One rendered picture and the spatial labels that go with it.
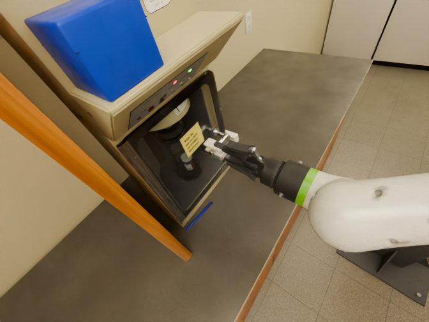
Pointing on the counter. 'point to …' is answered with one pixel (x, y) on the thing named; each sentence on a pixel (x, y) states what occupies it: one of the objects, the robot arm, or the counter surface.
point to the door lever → (219, 139)
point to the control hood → (190, 47)
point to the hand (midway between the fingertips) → (216, 147)
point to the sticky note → (192, 139)
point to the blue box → (99, 44)
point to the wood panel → (76, 161)
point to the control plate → (163, 92)
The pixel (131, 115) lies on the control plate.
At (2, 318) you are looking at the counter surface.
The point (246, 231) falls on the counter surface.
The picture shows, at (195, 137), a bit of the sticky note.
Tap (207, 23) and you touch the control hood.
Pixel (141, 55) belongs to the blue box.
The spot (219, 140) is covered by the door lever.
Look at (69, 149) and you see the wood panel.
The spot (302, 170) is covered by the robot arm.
